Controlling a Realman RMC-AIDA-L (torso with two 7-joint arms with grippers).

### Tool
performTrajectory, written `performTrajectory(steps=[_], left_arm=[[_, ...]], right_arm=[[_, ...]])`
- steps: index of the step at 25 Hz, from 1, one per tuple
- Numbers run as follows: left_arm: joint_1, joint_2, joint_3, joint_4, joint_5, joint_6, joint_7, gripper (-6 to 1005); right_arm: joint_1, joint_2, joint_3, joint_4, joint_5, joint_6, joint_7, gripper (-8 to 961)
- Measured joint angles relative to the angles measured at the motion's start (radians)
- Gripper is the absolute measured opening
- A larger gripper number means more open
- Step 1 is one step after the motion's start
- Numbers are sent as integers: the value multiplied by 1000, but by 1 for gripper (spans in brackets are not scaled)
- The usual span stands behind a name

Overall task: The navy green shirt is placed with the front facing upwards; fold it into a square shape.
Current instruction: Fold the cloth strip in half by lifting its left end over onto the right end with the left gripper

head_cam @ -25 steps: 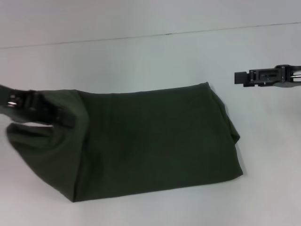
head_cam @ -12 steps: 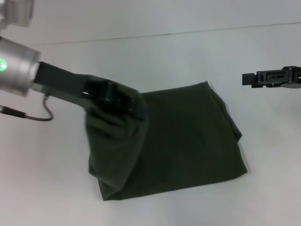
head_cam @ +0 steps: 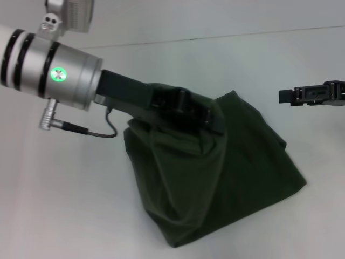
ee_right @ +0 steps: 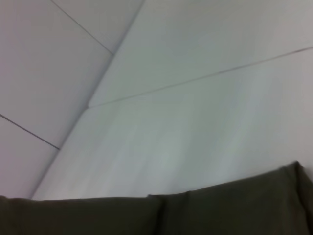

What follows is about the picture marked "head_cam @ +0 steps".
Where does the dark green printed t-shirt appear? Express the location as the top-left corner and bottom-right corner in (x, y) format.
(123, 80), (308, 241)

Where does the grey left wrist cable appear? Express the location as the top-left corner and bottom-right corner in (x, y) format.
(39, 98), (118, 138)

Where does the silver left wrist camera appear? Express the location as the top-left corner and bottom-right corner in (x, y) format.
(36, 0), (96, 38)

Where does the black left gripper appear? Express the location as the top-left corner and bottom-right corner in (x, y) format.
(93, 69), (226, 135)

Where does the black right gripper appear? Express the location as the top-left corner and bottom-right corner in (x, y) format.
(277, 80), (345, 106)

